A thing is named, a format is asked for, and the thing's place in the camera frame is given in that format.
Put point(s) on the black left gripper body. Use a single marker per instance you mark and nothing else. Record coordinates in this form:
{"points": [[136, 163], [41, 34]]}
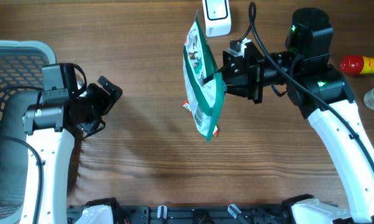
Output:
{"points": [[94, 106]]}

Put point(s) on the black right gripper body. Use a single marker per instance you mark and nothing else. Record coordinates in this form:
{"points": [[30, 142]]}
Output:
{"points": [[252, 69]]}

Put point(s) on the green 3M glove packet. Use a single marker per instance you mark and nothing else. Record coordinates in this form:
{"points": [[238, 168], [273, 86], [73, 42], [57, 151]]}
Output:
{"points": [[206, 101]]}

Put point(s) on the red sachet packet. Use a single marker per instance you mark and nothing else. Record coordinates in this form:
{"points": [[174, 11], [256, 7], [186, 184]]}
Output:
{"points": [[186, 105]]}

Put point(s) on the chilli sauce bottle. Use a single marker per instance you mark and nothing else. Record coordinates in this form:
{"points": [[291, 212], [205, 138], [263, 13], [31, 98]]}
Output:
{"points": [[357, 65]]}

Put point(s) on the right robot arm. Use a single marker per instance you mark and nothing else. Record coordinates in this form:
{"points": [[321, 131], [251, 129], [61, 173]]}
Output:
{"points": [[324, 98]]}

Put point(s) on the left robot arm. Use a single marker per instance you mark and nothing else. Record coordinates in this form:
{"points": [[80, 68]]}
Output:
{"points": [[65, 106]]}

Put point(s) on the white barcode scanner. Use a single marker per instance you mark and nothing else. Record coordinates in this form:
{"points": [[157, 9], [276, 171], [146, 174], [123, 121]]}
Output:
{"points": [[217, 17]]}

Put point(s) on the grey plastic basket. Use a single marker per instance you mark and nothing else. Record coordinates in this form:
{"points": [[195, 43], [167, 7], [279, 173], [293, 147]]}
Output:
{"points": [[20, 82]]}

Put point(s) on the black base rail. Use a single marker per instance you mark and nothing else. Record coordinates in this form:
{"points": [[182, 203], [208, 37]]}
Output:
{"points": [[189, 214]]}

